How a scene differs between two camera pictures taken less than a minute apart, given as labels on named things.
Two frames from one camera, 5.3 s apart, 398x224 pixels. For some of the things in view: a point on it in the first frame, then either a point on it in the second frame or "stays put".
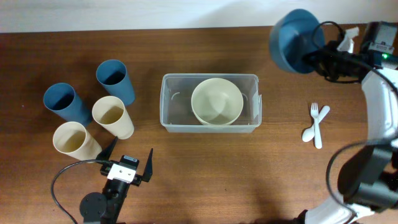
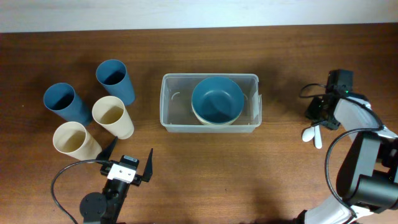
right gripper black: [320, 58] -> [310, 112]
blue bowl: [296, 33] -> [217, 100]
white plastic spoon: [308, 135] stays put
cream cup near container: [109, 112] stays put
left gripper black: [147, 172] stays put
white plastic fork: [314, 111] stays put
